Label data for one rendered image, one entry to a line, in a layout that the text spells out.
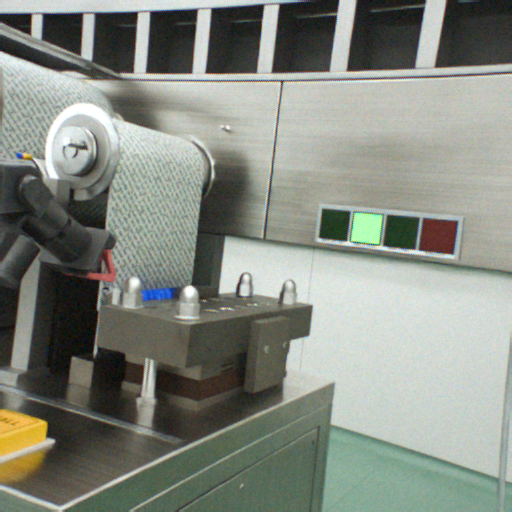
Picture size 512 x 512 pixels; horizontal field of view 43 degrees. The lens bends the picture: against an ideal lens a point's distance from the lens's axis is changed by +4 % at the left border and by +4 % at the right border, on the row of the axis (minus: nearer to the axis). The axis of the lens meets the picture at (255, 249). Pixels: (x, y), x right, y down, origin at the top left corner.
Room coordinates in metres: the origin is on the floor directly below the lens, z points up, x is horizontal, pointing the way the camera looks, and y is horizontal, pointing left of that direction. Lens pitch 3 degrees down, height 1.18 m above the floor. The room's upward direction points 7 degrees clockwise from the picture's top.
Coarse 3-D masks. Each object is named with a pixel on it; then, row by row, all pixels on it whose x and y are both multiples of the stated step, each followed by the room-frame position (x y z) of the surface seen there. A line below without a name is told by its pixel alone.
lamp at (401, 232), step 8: (392, 224) 1.08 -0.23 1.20; (400, 224) 1.07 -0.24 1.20; (408, 224) 1.07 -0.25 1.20; (416, 224) 1.06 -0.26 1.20; (392, 232) 1.08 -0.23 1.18; (400, 232) 1.07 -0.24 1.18; (408, 232) 1.07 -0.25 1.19; (416, 232) 1.06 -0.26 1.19; (392, 240) 1.08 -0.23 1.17; (400, 240) 1.07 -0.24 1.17; (408, 240) 1.07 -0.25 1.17
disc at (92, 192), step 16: (64, 112) 1.02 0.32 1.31; (80, 112) 1.00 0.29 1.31; (96, 112) 0.98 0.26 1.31; (112, 128) 0.97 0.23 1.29; (48, 144) 1.03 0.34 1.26; (112, 144) 0.97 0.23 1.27; (48, 160) 1.03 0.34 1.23; (112, 160) 0.97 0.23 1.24; (112, 176) 0.97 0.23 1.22; (80, 192) 0.99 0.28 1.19; (96, 192) 0.98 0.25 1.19
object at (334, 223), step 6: (324, 210) 1.14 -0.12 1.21; (324, 216) 1.14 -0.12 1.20; (330, 216) 1.14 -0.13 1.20; (336, 216) 1.13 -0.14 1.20; (342, 216) 1.13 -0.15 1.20; (348, 216) 1.12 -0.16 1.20; (324, 222) 1.14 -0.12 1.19; (330, 222) 1.14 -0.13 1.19; (336, 222) 1.13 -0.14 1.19; (342, 222) 1.12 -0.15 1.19; (324, 228) 1.14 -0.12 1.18; (330, 228) 1.13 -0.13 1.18; (336, 228) 1.13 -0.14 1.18; (342, 228) 1.12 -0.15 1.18; (324, 234) 1.14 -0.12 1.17; (330, 234) 1.13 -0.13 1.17; (336, 234) 1.13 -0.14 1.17; (342, 234) 1.12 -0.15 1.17
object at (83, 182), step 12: (72, 120) 1.00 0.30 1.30; (84, 120) 0.99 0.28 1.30; (96, 120) 0.98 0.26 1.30; (96, 132) 0.98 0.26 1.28; (108, 144) 0.97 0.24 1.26; (108, 156) 0.97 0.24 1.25; (96, 168) 0.97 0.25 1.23; (204, 168) 1.19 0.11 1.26; (72, 180) 1.00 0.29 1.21; (84, 180) 0.98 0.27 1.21; (96, 180) 0.97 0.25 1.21; (108, 192) 1.03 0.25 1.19
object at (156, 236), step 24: (120, 192) 0.99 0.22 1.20; (120, 216) 0.99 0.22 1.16; (144, 216) 1.04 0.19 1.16; (168, 216) 1.10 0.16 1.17; (192, 216) 1.16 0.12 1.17; (120, 240) 1.00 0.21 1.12; (144, 240) 1.05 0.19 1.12; (168, 240) 1.10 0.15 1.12; (192, 240) 1.17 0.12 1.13; (120, 264) 1.00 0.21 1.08; (144, 264) 1.05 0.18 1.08; (168, 264) 1.11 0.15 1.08; (192, 264) 1.17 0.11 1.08; (144, 288) 1.06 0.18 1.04
